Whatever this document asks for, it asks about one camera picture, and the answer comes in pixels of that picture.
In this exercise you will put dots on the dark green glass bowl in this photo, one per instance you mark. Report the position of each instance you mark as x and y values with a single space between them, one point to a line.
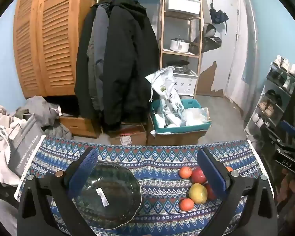
105 196

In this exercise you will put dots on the teal plastic basket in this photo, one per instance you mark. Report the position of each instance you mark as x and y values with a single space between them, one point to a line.
196 127

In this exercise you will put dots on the white cooking pot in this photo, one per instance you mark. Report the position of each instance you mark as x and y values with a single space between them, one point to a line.
179 45

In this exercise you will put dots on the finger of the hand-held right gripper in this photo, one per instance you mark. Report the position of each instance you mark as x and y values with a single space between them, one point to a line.
270 134
288 127

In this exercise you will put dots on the white sneakers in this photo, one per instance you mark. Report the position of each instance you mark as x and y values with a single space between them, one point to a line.
285 65

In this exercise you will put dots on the white patterned storage box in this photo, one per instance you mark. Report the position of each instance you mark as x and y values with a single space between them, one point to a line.
185 83

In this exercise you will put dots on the black hanging bag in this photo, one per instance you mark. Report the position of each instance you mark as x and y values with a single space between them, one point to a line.
207 39

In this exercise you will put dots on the large cardboard box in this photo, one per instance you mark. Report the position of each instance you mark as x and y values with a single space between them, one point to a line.
177 139

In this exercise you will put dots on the black coat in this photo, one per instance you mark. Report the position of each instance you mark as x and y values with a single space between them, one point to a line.
127 61

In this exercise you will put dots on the orange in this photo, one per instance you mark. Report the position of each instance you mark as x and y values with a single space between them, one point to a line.
186 204
185 172
228 169

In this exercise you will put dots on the white plastic bin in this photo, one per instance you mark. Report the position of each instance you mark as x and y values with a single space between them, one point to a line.
183 4

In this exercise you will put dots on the blue patterned tablecloth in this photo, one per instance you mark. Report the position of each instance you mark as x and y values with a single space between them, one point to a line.
162 157

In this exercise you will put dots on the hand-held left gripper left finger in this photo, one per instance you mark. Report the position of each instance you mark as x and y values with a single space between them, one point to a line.
84 167

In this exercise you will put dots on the grey jacket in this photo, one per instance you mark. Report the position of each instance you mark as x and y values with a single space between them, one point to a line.
98 41

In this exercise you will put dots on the yellow mango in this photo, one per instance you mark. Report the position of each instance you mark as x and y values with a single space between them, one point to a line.
198 193

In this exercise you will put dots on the wooden louvered closet door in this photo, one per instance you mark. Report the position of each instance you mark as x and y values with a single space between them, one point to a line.
49 41

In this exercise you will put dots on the dark round pan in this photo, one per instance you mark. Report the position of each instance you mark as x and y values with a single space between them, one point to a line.
178 65

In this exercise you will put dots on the clear plastic bag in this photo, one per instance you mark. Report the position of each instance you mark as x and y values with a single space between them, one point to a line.
195 116

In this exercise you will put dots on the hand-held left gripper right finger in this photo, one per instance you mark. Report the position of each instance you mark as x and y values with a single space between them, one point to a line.
211 169

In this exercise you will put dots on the large red apple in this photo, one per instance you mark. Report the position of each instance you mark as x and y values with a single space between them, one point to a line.
198 175

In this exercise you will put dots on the white printed plastic bag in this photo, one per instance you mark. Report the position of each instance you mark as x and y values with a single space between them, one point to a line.
164 91

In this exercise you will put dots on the wooden drawer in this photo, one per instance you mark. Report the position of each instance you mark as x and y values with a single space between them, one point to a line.
78 125

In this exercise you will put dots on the grey clothing pile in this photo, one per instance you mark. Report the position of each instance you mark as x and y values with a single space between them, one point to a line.
43 110

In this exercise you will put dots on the beige shoes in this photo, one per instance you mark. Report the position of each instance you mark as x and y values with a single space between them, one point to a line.
266 108

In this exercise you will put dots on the small red apple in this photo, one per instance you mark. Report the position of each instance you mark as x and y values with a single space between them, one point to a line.
209 191

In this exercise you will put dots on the grey paper bag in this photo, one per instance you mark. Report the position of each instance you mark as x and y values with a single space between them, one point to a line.
24 145

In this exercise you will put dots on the wooden shelf rack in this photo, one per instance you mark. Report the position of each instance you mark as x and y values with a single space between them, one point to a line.
162 54

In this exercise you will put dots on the person's right hand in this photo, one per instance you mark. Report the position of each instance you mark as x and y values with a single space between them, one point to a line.
293 189

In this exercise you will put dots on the white door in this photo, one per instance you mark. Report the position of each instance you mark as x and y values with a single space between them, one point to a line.
221 44

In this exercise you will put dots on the cardboard box with red label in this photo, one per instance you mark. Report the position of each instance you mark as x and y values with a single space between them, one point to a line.
127 136

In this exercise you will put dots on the metal shoe rack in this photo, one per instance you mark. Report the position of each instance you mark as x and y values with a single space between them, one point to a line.
272 95

